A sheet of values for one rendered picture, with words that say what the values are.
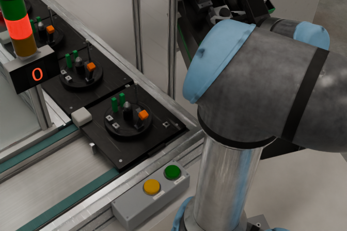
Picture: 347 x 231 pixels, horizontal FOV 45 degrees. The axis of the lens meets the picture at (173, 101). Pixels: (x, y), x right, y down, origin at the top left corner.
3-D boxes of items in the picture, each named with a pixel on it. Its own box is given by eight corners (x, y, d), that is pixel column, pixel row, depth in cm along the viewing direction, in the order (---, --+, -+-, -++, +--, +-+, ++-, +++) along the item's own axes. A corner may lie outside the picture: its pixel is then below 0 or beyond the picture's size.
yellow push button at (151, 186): (162, 190, 108) (162, 185, 107) (150, 199, 106) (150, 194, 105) (153, 180, 110) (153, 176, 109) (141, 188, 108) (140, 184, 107)
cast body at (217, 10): (228, 33, 116) (237, 20, 109) (215, 37, 114) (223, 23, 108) (215, 9, 118) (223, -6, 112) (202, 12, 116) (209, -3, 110)
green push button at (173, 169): (183, 175, 111) (183, 171, 110) (171, 183, 109) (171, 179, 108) (173, 166, 113) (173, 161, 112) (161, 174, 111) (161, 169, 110)
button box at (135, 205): (190, 186, 115) (190, 174, 110) (128, 233, 105) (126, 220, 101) (173, 170, 119) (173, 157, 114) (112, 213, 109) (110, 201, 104)
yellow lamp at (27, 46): (41, 51, 98) (36, 34, 95) (21, 60, 96) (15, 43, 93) (31, 40, 101) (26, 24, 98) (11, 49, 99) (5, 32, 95)
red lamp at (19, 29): (36, 33, 95) (31, 15, 91) (15, 42, 93) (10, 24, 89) (26, 23, 97) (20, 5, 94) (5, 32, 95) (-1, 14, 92)
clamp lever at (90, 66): (93, 79, 131) (96, 66, 124) (88, 81, 130) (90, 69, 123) (87, 70, 131) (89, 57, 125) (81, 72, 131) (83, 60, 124)
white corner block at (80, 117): (93, 124, 124) (92, 114, 121) (80, 131, 122) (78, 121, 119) (85, 114, 126) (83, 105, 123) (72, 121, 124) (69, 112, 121)
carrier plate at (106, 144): (186, 129, 123) (186, 125, 121) (119, 174, 112) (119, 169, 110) (136, 86, 135) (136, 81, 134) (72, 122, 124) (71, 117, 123)
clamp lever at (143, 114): (143, 126, 117) (149, 114, 111) (138, 129, 116) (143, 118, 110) (136, 116, 118) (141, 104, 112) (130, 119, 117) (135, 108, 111)
